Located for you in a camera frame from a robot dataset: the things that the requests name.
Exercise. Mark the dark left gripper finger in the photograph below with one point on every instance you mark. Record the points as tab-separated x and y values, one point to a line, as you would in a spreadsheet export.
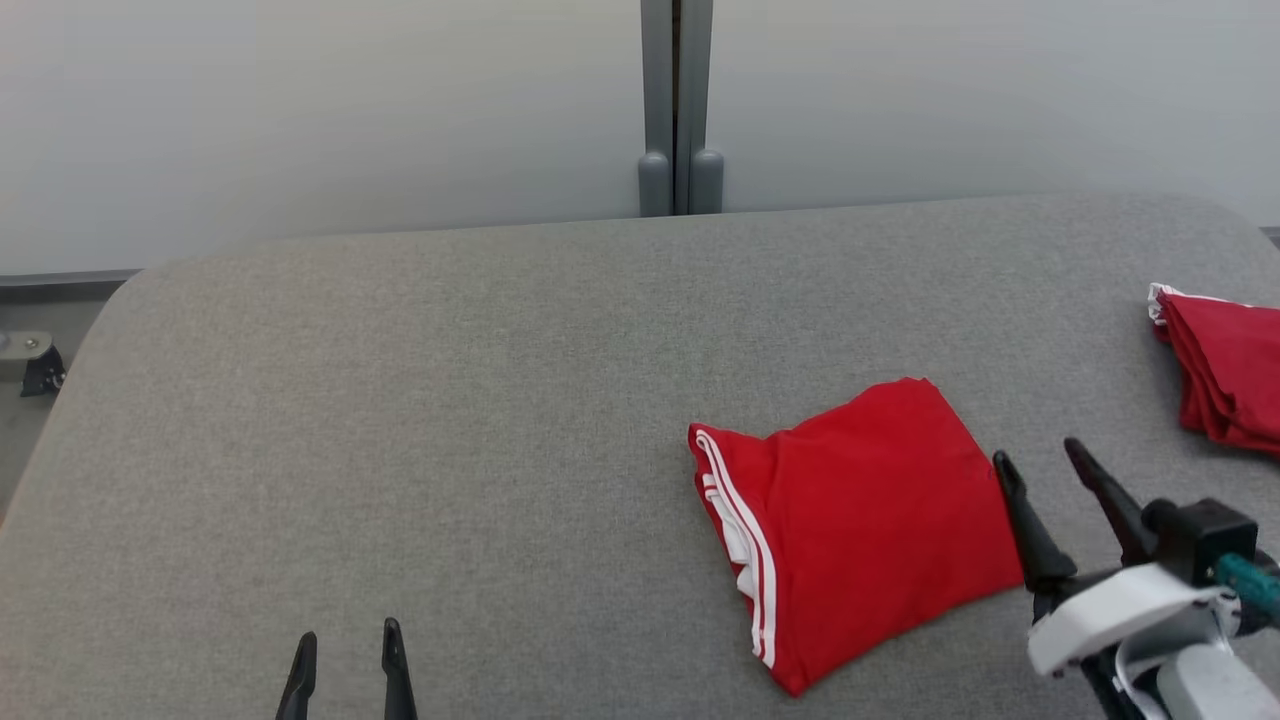
298	685
398	680

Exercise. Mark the red shorts with number print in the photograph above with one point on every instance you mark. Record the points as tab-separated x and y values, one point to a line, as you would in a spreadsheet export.
1230	370

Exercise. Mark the red white basketball jersey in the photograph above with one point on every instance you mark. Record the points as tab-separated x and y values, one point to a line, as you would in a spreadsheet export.
870	530

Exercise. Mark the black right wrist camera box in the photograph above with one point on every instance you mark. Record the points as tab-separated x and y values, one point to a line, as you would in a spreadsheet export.
1205	530

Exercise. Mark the grey leg with black caster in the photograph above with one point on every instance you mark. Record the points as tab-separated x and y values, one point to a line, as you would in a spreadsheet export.
40	375

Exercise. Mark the grey partition frame post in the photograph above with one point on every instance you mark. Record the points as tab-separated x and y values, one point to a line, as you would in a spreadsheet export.
705	120
655	120

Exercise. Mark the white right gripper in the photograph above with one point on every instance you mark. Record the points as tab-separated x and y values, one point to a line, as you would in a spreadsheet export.
1120	615

